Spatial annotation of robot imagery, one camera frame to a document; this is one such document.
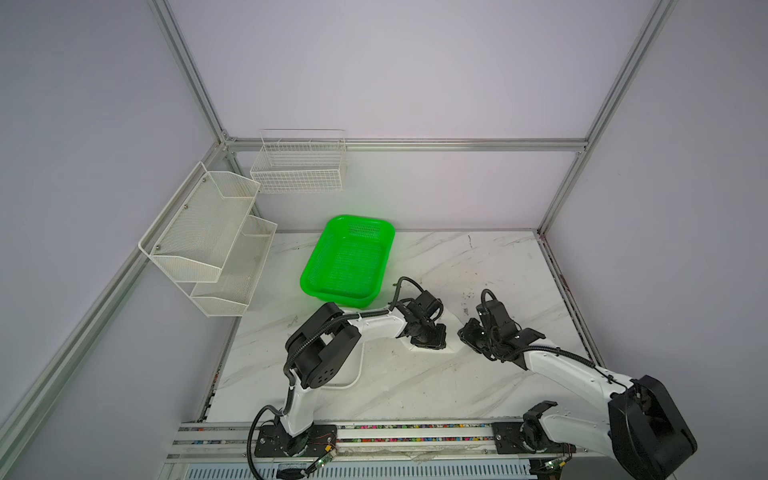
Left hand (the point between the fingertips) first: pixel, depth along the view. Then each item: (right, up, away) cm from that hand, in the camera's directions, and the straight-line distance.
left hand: (444, 346), depth 87 cm
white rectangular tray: (-27, -6, -4) cm, 28 cm away
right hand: (+4, +4, 0) cm, 6 cm away
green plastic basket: (-33, +24, +24) cm, 47 cm away
